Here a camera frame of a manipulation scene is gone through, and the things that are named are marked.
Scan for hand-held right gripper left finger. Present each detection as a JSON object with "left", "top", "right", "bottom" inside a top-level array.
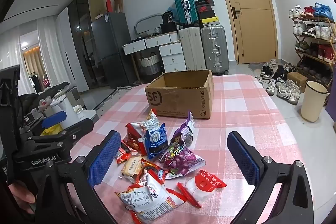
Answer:
[{"left": 35, "top": 130, "right": 122, "bottom": 224}]

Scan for white suitcase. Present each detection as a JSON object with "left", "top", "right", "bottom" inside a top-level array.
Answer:
[{"left": 178, "top": 26, "right": 206, "bottom": 72}]

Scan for clear cracker packet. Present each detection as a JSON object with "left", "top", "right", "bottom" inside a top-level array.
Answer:
[{"left": 121, "top": 156, "right": 144, "bottom": 179}]

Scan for cluster of sneakers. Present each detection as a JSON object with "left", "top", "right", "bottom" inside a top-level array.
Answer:
[{"left": 256, "top": 59, "right": 301, "bottom": 105}]

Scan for teal suitcase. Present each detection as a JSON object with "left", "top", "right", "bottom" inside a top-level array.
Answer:
[{"left": 172, "top": 0, "right": 199, "bottom": 26}]

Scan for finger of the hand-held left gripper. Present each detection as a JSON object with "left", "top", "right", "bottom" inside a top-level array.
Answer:
[
  {"left": 28, "top": 118, "right": 95, "bottom": 147},
  {"left": 20, "top": 110, "right": 67, "bottom": 136}
]

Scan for wide black box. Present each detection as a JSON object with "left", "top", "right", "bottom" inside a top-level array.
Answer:
[{"left": 161, "top": 22, "right": 179, "bottom": 34}]

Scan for white cabinet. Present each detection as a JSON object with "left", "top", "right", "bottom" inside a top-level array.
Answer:
[{"left": 56, "top": 7, "right": 90, "bottom": 94}]

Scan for arched mirror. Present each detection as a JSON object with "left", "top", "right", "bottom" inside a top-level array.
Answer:
[{"left": 134, "top": 13, "right": 163, "bottom": 36}]

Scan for tan wooden door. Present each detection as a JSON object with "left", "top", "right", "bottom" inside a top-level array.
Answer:
[{"left": 211, "top": 0, "right": 279, "bottom": 65}]

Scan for white sheer curtains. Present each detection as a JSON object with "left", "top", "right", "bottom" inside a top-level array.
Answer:
[{"left": 0, "top": 17, "right": 62, "bottom": 93}]

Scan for red wafer packet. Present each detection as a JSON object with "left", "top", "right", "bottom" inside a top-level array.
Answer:
[{"left": 123, "top": 130, "right": 146, "bottom": 156}]

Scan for plain black shoe box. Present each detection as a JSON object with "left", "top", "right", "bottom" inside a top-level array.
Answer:
[{"left": 199, "top": 10, "right": 216, "bottom": 20}]

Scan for black box with white label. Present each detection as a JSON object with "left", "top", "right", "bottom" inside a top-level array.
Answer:
[{"left": 162, "top": 11, "right": 177, "bottom": 24}]

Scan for yellow black shoe box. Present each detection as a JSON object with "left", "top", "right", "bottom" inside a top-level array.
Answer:
[{"left": 201, "top": 17, "right": 220, "bottom": 28}]

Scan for blue cookie packet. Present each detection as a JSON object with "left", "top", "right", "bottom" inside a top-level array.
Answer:
[{"left": 144, "top": 123, "right": 169, "bottom": 160}]

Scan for silver suitcase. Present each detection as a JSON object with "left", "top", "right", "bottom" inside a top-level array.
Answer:
[{"left": 200, "top": 25, "right": 229, "bottom": 76}]

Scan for white red chips packet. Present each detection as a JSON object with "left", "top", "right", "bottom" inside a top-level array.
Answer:
[{"left": 125, "top": 109, "right": 161, "bottom": 141}]

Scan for wooden shoe rack with shoes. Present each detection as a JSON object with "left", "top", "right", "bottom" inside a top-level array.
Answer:
[{"left": 289, "top": 2, "right": 336, "bottom": 83}]

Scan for small red snack packet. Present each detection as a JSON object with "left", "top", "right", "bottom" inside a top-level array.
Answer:
[{"left": 115, "top": 147, "right": 132, "bottom": 164}]

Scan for small brown cardboard box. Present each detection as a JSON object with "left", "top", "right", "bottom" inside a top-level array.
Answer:
[{"left": 287, "top": 72, "right": 308, "bottom": 93}]

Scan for brown cardboard carton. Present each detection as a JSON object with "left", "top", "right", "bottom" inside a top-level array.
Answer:
[{"left": 113, "top": 0, "right": 124, "bottom": 14}]

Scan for cream bucket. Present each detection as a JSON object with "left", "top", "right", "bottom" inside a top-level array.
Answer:
[{"left": 301, "top": 80, "right": 329, "bottom": 123}]

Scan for dark glass wardrobe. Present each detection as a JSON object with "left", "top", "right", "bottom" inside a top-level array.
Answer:
[{"left": 67, "top": 0, "right": 105, "bottom": 90}]

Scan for white woven basket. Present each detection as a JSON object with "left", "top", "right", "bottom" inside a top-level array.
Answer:
[{"left": 139, "top": 53, "right": 161, "bottom": 75}]

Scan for large white red snack bag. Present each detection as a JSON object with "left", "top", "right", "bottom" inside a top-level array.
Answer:
[{"left": 115, "top": 172, "right": 186, "bottom": 224}]

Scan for white desk with drawers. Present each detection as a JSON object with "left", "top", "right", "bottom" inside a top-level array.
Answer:
[{"left": 123, "top": 31, "right": 187, "bottom": 83}]

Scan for yellow plastic bag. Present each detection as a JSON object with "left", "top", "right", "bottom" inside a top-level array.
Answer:
[{"left": 41, "top": 126, "right": 63, "bottom": 136}]

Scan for white flat appliance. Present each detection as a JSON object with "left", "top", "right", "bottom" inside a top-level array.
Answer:
[{"left": 74, "top": 106, "right": 98, "bottom": 120}]

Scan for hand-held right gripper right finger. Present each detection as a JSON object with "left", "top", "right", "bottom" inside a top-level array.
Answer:
[{"left": 226, "top": 131, "right": 315, "bottom": 224}]

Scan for red plastic stick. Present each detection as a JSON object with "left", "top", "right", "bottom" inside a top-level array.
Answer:
[
  {"left": 177, "top": 182, "right": 195, "bottom": 201},
  {"left": 183, "top": 188, "right": 202, "bottom": 208}
]

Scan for red white round-window packet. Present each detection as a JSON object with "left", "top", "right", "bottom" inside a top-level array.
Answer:
[{"left": 185, "top": 169, "right": 227, "bottom": 201}]

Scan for dark grey fridge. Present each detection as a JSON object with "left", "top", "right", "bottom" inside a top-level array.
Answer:
[{"left": 91, "top": 13, "right": 137, "bottom": 88}]

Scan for white kettle appliance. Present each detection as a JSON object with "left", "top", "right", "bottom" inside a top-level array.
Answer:
[{"left": 51, "top": 97, "right": 85, "bottom": 130}]

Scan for person's left hand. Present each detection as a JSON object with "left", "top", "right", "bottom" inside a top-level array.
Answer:
[{"left": 7, "top": 182, "right": 36, "bottom": 215}]

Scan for small purple candy packet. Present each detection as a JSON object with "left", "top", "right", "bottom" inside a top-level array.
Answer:
[{"left": 168, "top": 112, "right": 195, "bottom": 147}]

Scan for grey dotted floor mat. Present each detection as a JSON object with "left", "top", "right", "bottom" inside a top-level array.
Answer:
[{"left": 93, "top": 85, "right": 143, "bottom": 112}]

